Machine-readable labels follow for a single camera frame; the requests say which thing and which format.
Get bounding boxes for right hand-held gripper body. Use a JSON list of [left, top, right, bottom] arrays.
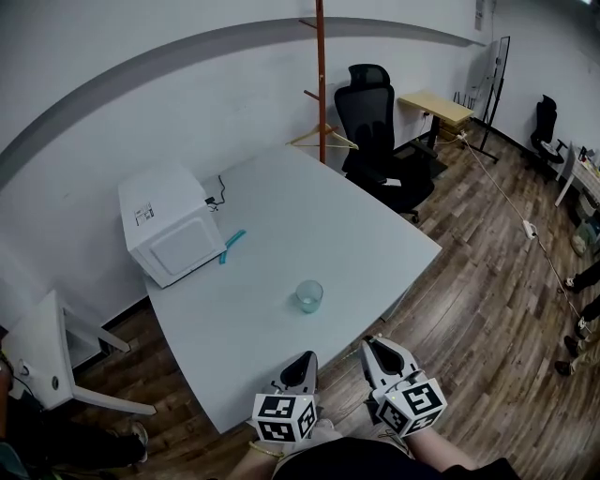
[[369, 372, 446, 438]]

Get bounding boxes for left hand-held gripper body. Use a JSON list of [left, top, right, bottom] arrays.
[[251, 383, 321, 444]]

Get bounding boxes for clear glass cup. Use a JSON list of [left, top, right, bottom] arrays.
[[294, 279, 324, 314]]

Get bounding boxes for person's left forearm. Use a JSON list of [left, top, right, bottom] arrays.
[[224, 435, 288, 480]]

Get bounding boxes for person's right forearm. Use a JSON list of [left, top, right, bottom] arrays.
[[406, 428, 475, 480]]

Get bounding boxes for person's khaki trousers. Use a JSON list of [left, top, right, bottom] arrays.
[[308, 418, 346, 443]]

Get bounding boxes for white table leg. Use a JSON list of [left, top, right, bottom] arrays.
[[380, 288, 410, 323]]

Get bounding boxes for person's black shirt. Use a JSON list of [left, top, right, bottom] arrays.
[[271, 438, 517, 480]]

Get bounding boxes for teal bent tube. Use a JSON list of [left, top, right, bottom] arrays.
[[218, 228, 247, 266]]

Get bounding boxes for white microwave oven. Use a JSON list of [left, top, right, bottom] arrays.
[[116, 161, 226, 290]]

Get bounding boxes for wooden clothes hanger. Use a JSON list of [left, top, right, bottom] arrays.
[[285, 124, 360, 151]]

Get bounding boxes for white side table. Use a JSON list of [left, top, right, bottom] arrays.
[[2, 289, 158, 417]]

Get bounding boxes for cardboard boxes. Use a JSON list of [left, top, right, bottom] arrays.
[[438, 119, 470, 142]]

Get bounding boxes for black mesh office chair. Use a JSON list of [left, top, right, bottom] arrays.
[[333, 63, 440, 224]]

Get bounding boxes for small wooden top desk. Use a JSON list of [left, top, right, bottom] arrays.
[[397, 91, 475, 179]]

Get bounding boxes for cloth covered white table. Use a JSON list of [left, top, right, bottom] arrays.
[[555, 140, 600, 210]]

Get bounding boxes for black office chair with headrest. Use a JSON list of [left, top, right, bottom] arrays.
[[524, 94, 568, 182]]

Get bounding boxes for black framed whiteboard stand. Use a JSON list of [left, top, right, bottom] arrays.
[[463, 35, 512, 164]]

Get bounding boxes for wooden coat rack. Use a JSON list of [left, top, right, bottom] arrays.
[[298, 0, 339, 164]]

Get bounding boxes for gold bracelet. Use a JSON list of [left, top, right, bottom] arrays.
[[247, 440, 285, 459]]

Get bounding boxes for black microwave power cable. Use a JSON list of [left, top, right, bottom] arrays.
[[204, 174, 227, 212]]

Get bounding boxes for beige floor cable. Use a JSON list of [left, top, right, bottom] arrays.
[[457, 133, 594, 338]]

